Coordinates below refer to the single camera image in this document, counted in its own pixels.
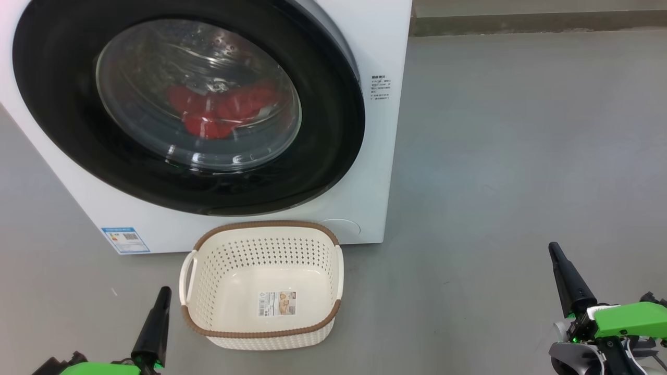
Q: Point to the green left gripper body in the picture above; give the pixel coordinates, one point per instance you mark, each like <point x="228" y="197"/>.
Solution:
<point x="99" y="370"/>

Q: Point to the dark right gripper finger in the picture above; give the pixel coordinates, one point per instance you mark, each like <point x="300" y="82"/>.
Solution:
<point x="570" y="286"/>

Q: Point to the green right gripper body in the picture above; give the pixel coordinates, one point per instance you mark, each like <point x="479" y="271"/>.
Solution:
<point x="625" y="320"/>

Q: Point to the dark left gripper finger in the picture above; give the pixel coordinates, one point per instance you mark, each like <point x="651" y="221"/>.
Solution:
<point x="153" y="333"/>

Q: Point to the red and white jersey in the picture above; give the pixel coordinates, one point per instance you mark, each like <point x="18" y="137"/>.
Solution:
<point x="208" y="125"/>

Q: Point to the black round washer door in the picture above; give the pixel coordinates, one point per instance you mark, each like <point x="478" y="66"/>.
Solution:
<point x="323" y="130"/>

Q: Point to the cream basket with brown rim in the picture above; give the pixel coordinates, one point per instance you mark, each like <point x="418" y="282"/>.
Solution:
<point x="234" y="291"/>

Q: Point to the white front-load washing machine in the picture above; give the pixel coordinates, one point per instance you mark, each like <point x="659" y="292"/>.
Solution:
<point x="385" y="156"/>

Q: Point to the blue energy label sticker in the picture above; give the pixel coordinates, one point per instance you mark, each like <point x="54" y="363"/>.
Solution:
<point x="125" y="240"/>

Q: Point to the paper product label sticker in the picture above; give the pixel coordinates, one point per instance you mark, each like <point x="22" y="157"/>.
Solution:
<point x="276" y="303"/>

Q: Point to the round white drain filter cover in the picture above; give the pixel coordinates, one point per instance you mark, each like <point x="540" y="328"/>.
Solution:
<point x="346" y="229"/>

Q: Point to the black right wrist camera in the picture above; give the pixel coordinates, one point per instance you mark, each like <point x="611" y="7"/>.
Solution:
<point x="654" y="299"/>

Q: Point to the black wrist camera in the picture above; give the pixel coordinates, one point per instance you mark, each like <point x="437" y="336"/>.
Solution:
<point x="57" y="364"/>
<point x="654" y="299"/>

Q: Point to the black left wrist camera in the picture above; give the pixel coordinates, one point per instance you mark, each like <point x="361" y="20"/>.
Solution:
<point x="57" y="364"/>

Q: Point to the grey wall baseboard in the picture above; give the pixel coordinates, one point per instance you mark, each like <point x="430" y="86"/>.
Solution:
<point x="521" y="23"/>

